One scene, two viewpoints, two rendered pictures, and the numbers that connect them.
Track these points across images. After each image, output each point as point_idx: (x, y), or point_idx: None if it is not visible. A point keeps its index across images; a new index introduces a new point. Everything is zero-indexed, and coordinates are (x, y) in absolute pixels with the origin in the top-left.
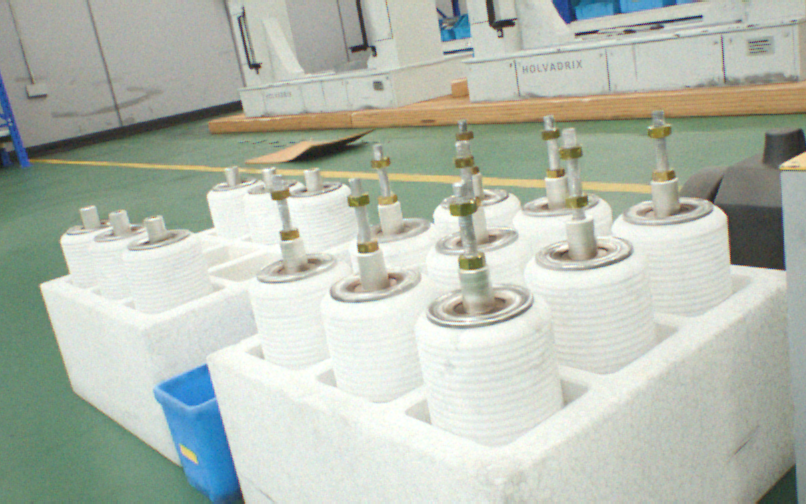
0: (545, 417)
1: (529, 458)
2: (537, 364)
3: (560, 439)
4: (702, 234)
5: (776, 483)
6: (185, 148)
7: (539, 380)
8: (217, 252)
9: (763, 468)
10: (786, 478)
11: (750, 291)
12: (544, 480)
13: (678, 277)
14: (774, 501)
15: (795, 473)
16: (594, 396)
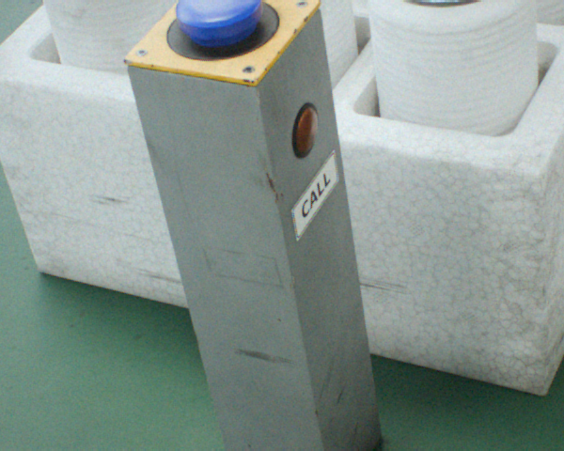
0: (86, 66)
1: (7, 76)
2: (71, 14)
3: (40, 85)
4: (388, 23)
5: (451, 375)
6: None
7: (75, 29)
8: None
9: (414, 337)
10: (466, 382)
11: (447, 139)
12: (19, 103)
13: (375, 54)
14: (408, 377)
15: (482, 390)
16: (126, 83)
